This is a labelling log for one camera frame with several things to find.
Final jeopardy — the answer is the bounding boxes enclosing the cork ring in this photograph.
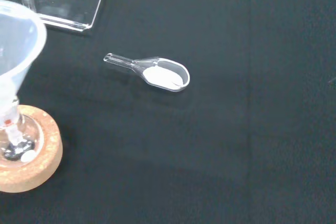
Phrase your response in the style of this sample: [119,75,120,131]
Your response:
[0,104,64,194]

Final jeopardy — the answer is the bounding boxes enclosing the translucent plastic funnel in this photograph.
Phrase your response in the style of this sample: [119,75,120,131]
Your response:
[0,0,48,143]

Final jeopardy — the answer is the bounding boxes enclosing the round-bottom glass flask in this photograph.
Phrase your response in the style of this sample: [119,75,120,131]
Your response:
[0,98,44,167]

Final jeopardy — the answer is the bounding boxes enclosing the clear plastic funnel stand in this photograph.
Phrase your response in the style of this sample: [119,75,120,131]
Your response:
[15,0,108,33]

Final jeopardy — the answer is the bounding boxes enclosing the black bench cloth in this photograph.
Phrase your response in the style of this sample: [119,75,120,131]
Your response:
[0,0,336,224]

